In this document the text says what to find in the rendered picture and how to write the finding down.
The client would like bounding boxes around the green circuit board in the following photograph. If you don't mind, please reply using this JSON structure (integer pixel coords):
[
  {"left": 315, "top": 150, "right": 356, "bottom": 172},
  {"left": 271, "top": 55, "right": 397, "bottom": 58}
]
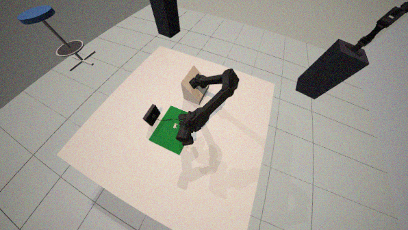
[{"left": 149, "top": 106, "right": 188, "bottom": 155}]

